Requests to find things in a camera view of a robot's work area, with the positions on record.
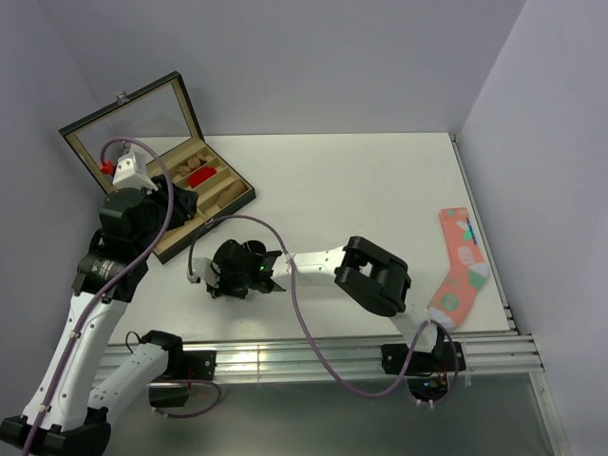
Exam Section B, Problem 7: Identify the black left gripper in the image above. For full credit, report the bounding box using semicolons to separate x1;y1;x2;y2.
136;174;199;257

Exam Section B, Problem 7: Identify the tan ribbed sock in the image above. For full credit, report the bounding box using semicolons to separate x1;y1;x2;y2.
216;180;247;209

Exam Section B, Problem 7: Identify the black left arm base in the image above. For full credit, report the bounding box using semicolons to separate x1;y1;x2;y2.
148;350;218;413

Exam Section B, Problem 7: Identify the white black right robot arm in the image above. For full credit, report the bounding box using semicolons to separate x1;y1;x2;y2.
191;237;445;371

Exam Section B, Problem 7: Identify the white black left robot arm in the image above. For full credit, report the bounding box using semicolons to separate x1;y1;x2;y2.
1;176;198;455

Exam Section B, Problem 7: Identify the red rolled sock right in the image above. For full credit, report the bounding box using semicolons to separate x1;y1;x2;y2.
187;166;217;188

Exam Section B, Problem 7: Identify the beige rolled sock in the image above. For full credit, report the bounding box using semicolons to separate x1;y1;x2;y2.
177;154;208;176

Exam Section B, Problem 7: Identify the black compartment storage box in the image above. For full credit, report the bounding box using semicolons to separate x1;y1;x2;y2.
58;70;257;265

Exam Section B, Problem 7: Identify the pink patterned sock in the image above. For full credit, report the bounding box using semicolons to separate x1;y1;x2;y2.
427;207;490;331

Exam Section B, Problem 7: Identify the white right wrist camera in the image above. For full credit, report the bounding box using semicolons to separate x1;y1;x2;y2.
187;257;217;286

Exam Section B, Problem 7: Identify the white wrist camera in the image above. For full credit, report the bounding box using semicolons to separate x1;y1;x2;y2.
187;257;217;286
112;151;158;191

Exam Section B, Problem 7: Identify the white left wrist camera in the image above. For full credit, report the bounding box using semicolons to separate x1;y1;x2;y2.
112;151;158;191

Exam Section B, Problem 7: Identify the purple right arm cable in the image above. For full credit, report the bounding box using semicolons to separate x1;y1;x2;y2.
187;214;462;406

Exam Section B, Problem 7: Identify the aluminium rail frame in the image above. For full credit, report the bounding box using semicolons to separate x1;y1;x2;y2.
45;135;571;456

